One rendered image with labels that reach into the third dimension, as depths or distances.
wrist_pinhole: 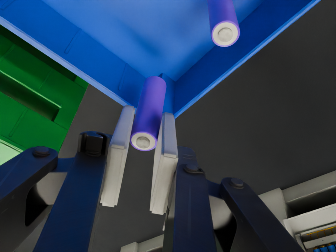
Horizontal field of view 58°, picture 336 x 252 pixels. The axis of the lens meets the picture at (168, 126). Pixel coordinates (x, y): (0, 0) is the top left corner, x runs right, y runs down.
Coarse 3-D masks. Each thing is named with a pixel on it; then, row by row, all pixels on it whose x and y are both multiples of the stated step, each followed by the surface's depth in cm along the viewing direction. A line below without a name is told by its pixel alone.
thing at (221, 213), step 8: (184, 152) 16; (192, 152) 16; (184, 160) 15; (192, 160) 15; (176, 168) 14; (208, 184) 13; (216, 184) 13; (208, 192) 12; (216, 192) 12; (168, 200) 13; (216, 200) 12; (216, 208) 12; (224, 208) 12; (216, 216) 12; (224, 216) 12; (232, 216) 12; (216, 224) 12; (224, 224) 12; (232, 224) 12; (224, 232) 12; (232, 232) 12
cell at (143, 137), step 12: (144, 84) 23; (156, 84) 23; (144, 96) 22; (156, 96) 22; (144, 108) 20; (156, 108) 21; (144, 120) 19; (156, 120) 20; (132, 132) 19; (144, 132) 19; (156, 132) 19; (132, 144) 20; (144, 144) 19; (156, 144) 19
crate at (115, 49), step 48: (0, 0) 22; (48, 0) 25; (96, 0) 24; (144, 0) 24; (192, 0) 24; (240, 0) 24; (288, 0) 21; (48, 48) 22; (96, 48) 26; (144, 48) 27; (192, 48) 27; (240, 48) 23; (192, 96) 25
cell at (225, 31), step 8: (208, 0) 23; (216, 0) 21; (224, 0) 21; (208, 8) 22; (216, 8) 20; (224, 8) 20; (232, 8) 20; (216, 16) 19; (224, 16) 19; (232, 16) 19; (216, 24) 19; (224, 24) 19; (232, 24) 19; (216, 32) 19; (224, 32) 19; (232, 32) 19; (216, 40) 19; (224, 40) 19; (232, 40) 19
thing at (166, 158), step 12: (168, 120) 18; (168, 132) 16; (168, 144) 14; (156, 156) 17; (168, 156) 13; (156, 168) 15; (168, 168) 13; (156, 180) 13; (168, 180) 13; (156, 192) 13; (168, 192) 14; (156, 204) 14
